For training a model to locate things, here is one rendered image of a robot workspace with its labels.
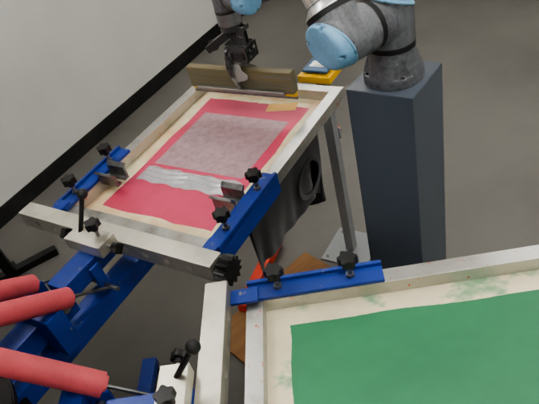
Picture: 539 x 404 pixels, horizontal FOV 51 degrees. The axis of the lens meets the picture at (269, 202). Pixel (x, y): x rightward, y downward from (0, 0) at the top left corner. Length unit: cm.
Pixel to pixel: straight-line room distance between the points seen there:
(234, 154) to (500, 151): 180
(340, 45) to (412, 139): 34
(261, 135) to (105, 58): 250
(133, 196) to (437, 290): 94
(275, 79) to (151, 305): 139
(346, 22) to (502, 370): 77
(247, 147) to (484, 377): 100
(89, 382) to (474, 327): 75
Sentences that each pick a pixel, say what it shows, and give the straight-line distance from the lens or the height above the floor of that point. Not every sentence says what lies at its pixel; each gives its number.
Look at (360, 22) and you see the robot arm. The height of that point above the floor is 140.
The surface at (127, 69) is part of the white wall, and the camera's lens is 432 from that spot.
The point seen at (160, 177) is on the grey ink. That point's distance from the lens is 176.
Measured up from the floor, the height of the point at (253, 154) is 96.
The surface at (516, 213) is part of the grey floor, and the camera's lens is 284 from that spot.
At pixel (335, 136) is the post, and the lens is 226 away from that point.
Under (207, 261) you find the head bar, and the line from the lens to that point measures 130.
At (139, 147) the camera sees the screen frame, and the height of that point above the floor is 98.
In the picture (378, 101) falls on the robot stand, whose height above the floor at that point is 118.
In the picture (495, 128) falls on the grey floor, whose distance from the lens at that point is 338.
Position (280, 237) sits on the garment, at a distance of 183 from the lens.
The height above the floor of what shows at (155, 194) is 95.
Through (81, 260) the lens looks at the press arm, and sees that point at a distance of 146.
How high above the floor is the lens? 192
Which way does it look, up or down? 39 degrees down
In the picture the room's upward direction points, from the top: 16 degrees counter-clockwise
